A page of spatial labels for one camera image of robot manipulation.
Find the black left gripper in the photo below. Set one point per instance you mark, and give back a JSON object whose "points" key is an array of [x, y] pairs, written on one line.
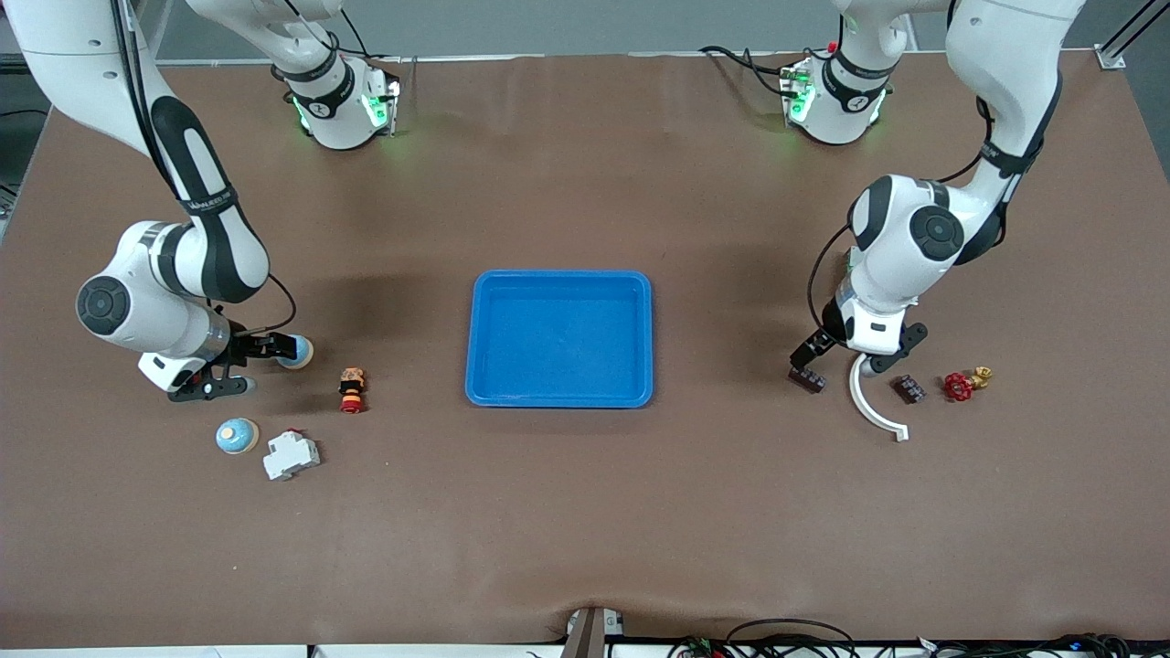
{"points": [[830, 323]]}

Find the white circuit breaker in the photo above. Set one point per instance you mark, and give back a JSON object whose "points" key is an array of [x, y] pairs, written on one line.
{"points": [[291, 455]]}

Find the blue plastic tray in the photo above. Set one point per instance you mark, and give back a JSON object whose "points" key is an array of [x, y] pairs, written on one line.
{"points": [[558, 338]]}

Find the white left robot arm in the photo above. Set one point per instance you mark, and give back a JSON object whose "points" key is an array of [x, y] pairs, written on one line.
{"points": [[891, 256]]}

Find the aluminium frame strut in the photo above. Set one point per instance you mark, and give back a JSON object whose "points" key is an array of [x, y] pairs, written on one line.
{"points": [[1109, 58]]}

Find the small dark connector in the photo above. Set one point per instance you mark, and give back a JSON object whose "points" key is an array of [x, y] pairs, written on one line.
{"points": [[807, 380], [909, 390]]}

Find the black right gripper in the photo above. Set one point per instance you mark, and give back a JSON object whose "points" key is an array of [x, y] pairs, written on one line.
{"points": [[242, 346]]}

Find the red emergency stop button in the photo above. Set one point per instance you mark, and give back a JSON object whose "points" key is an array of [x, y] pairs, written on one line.
{"points": [[352, 388]]}

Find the white curved plastic bracket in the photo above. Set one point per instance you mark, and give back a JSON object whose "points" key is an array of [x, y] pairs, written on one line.
{"points": [[855, 386]]}

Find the blue bell with wooden knob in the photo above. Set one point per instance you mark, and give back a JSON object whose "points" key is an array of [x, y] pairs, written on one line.
{"points": [[298, 353], [236, 436]]}

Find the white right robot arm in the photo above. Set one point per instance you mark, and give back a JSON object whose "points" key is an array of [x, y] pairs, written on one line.
{"points": [[155, 320]]}

